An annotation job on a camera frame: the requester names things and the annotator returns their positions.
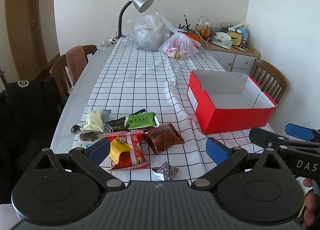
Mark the pale yellow snack packet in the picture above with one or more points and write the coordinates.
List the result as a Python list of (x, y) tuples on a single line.
[(93, 119)]

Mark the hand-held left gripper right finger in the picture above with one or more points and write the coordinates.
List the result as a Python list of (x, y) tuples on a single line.
[(216, 151)]

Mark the dark red foil snack packet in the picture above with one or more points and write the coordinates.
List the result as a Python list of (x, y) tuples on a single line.
[(162, 139)]

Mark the green snack packet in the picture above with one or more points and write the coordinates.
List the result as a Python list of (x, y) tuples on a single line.
[(140, 119)]

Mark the wooden chair with black seat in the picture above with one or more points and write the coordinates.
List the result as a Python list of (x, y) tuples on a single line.
[(271, 69)]

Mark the yellow tissue box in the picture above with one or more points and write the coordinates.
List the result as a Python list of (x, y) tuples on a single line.
[(236, 37)]

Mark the black jacket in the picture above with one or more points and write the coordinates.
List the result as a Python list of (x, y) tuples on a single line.
[(25, 109)]

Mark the large clear plastic bag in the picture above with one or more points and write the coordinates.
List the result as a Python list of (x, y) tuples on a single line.
[(147, 37)]

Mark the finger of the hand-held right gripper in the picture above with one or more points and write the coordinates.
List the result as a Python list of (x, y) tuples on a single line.
[(298, 131), (260, 136)]

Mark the chocolate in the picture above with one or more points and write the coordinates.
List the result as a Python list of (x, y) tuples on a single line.
[(87, 136)]

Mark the silver desk lamp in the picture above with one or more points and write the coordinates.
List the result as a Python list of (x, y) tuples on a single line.
[(140, 0)]

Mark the orange green container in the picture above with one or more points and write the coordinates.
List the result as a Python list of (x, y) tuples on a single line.
[(193, 36)]

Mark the dark round candy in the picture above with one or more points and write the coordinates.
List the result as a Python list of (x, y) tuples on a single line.
[(75, 129)]

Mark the white green tissue box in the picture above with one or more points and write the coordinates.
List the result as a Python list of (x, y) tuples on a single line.
[(222, 42)]

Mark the white slim box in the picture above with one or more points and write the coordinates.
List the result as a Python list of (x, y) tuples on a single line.
[(236, 26)]

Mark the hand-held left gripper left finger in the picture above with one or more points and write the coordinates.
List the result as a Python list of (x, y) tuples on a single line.
[(98, 149)]

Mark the white cabinet with wooden top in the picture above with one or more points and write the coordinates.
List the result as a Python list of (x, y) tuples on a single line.
[(240, 61)]

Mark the black paint brush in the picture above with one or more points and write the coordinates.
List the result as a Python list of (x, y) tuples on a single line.
[(186, 22)]

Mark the brown wooden door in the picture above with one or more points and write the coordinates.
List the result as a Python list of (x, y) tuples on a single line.
[(25, 19)]

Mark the clear bag with pink contents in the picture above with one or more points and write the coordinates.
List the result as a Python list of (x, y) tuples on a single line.
[(177, 44)]

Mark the blue patterned box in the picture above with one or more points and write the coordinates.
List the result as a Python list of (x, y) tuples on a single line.
[(244, 36)]

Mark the amber liquid bottle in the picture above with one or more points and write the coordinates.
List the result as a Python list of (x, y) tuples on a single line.
[(206, 32)]

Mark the blue candy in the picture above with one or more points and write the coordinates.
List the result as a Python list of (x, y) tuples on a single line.
[(88, 145)]

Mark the white cardboard box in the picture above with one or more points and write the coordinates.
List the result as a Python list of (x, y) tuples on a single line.
[(225, 119)]

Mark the person's right hand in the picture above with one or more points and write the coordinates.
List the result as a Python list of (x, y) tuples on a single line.
[(310, 203)]

